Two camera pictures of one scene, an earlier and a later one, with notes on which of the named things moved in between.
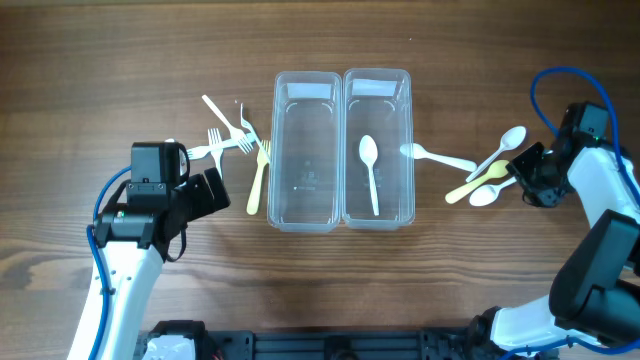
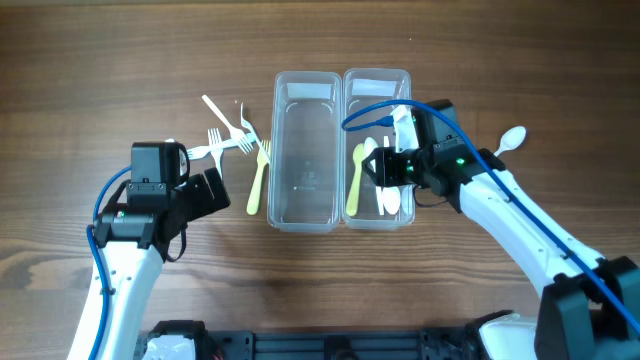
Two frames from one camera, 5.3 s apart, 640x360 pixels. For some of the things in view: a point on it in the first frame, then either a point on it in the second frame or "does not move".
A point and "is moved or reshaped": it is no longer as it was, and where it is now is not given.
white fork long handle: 215,138 does not move
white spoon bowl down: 486,194 is moved or reshaped
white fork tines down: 238,136 does not move
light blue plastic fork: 196,152 does not move
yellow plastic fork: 262,160 does not move
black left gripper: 198,195 does not move
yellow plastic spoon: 497,169 is moved or reshaped
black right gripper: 535,176 → 390,168
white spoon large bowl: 512,138 does not move
